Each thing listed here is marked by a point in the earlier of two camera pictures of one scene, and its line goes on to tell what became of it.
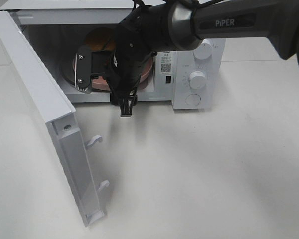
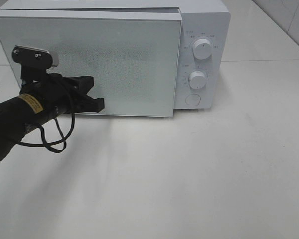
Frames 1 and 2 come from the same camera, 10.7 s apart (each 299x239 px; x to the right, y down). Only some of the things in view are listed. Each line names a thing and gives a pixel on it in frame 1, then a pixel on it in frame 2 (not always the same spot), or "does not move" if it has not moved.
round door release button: x=193 y=99 does not move
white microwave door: x=72 y=153 to x=132 y=55
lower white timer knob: x=197 y=79 does not move
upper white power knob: x=205 y=50 does not move
